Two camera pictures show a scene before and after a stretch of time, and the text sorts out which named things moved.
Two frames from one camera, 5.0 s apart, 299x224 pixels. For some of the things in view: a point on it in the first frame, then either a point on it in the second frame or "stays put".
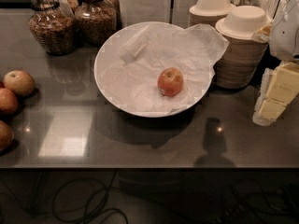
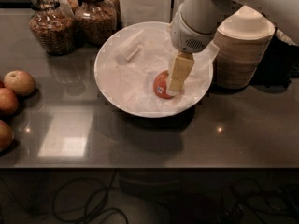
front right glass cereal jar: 95,18 stays put
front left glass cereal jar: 52,27 stays put
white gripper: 286,36 → 187,35
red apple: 8,103 stays put
